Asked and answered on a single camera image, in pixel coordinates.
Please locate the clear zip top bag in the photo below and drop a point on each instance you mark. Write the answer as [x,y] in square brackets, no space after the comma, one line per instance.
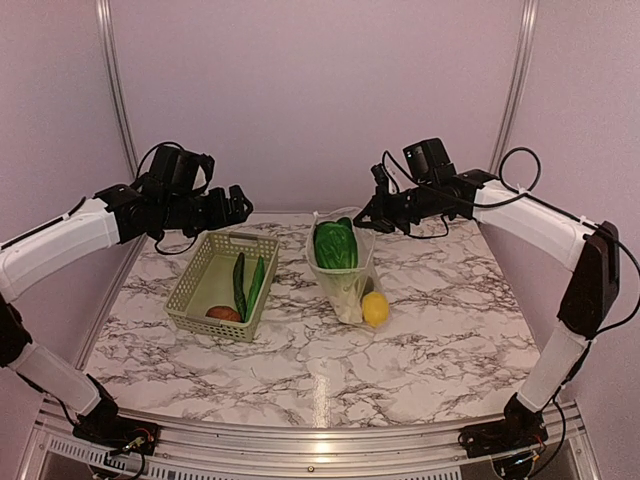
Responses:
[366,243]

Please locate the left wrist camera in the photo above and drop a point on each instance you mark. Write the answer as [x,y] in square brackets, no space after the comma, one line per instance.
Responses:
[176,171]

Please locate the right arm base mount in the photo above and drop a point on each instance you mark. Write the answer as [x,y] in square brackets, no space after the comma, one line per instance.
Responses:
[519,428]

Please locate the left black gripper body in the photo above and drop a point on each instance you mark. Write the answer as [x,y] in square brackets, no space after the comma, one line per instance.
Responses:
[179,212]

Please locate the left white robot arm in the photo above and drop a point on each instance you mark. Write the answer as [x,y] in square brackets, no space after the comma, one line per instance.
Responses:
[112,217]

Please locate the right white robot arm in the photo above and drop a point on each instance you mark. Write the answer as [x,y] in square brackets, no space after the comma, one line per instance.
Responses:
[566,285]

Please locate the green bok choy toy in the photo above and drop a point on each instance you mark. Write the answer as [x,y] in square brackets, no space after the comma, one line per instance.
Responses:
[337,261]

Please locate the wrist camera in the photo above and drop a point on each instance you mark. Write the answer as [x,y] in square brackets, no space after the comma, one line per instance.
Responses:
[429,162]
[176,171]

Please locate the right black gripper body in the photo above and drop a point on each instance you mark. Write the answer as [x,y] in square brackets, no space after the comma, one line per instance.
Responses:
[400,212]

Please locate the bright green pepper toy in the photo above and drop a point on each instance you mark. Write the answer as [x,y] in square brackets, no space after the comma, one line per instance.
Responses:
[256,284]

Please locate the front aluminium rail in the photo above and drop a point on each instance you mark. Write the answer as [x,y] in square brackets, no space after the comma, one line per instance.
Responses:
[191,449]

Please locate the left aluminium frame post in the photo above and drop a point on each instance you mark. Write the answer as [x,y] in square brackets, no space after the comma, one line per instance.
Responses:
[107,38]

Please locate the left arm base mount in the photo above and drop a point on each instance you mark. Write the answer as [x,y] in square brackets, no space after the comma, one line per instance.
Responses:
[104,425]

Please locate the aluminium frame post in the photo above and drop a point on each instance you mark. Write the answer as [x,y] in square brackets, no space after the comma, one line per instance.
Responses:
[516,87]
[107,38]

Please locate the brown orange round toy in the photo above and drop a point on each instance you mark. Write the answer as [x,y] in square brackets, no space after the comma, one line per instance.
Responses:
[224,313]

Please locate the right aluminium frame post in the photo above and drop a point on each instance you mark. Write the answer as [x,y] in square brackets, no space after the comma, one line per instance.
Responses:
[516,87]

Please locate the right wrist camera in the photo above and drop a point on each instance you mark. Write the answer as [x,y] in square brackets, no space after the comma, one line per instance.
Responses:
[429,162]

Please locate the green perforated plastic basket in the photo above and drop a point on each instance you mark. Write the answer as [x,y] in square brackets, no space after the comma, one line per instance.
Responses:
[207,282]

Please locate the yellow lemon toy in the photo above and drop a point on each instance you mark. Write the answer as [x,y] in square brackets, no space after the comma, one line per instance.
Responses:
[375,309]

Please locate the dark green cucumber toy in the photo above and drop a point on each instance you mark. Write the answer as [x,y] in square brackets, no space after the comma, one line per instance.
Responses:
[238,286]

